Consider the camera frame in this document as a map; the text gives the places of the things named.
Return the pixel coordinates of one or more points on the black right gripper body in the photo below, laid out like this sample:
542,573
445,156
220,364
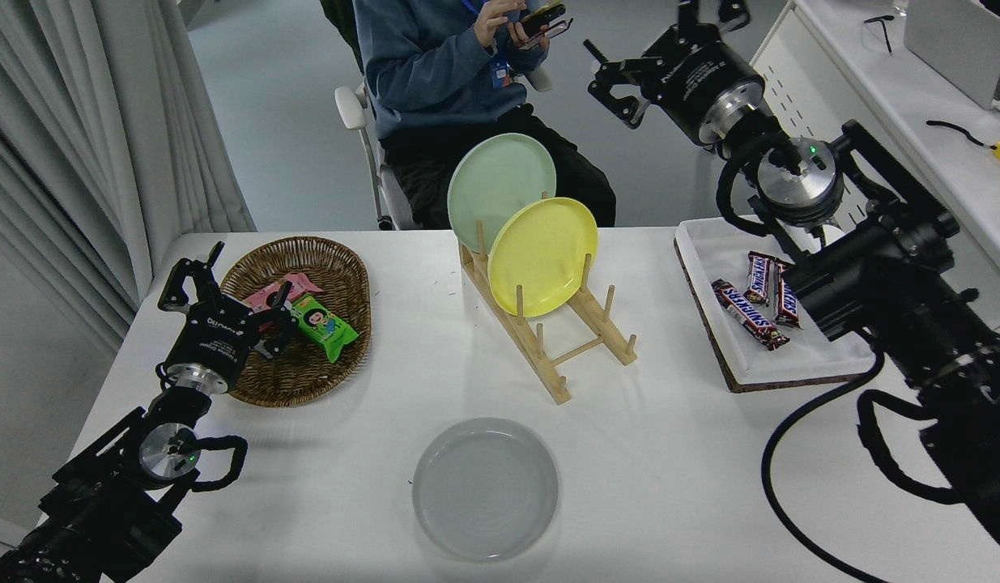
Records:
694,77

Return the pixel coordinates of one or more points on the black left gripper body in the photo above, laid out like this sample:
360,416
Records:
216,336

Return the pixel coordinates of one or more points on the phone with red rim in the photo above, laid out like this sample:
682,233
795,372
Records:
555,30

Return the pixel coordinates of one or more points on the phone with yellow case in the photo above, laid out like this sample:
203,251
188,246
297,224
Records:
544,14

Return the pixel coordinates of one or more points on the grey plate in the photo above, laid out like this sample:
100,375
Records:
483,490

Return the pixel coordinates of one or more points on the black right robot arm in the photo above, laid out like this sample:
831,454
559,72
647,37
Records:
896,275

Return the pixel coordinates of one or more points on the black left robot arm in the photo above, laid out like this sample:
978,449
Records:
111,494

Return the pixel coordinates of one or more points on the pale green plate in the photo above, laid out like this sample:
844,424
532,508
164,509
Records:
491,182

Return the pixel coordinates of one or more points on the yellow plate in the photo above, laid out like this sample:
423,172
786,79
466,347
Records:
540,251

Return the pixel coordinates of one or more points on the wooden plate rack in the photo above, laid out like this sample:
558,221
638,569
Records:
558,390

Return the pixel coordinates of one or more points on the person's left hand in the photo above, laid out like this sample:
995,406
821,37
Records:
528,40

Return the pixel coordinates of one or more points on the person's right hand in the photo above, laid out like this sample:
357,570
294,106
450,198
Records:
491,23

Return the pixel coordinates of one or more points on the pink snack packet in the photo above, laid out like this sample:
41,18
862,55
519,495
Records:
297,285

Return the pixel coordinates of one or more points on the green snack packet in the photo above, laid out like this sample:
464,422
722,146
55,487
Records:
325,324

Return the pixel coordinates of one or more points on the brown wicker basket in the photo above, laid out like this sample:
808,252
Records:
321,259

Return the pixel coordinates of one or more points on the blue id badge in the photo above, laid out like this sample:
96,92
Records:
500,74

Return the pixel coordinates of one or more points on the person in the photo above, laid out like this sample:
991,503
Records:
427,81

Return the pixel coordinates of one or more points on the white curtain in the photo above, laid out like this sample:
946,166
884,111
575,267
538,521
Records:
62,121

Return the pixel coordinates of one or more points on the Snickers bar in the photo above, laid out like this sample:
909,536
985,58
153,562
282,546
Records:
760,277
746,312
787,295

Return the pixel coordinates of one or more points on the white desk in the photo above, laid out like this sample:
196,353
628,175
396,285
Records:
912,97

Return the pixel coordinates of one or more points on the white chair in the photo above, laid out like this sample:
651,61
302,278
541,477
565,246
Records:
350,109

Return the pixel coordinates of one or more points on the silver laptop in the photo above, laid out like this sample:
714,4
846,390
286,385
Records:
953,40

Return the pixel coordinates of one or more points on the white tray with cork base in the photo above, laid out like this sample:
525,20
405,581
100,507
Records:
759,364

